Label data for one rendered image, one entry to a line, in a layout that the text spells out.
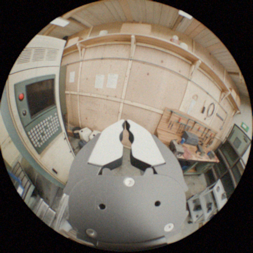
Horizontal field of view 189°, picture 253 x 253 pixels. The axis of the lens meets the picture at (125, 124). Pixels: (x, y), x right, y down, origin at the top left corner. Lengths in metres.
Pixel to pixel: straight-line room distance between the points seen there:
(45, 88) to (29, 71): 0.25
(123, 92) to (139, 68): 0.57
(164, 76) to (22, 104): 1.91
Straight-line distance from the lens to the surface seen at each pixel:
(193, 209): 2.35
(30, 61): 0.87
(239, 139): 3.69
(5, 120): 0.36
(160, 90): 1.57
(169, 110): 1.59
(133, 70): 1.57
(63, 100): 2.67
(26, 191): 1.19
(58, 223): 1.05
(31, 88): 0.81
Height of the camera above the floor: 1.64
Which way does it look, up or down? 31 degrees down
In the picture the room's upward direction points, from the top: 13 degrees clockwise
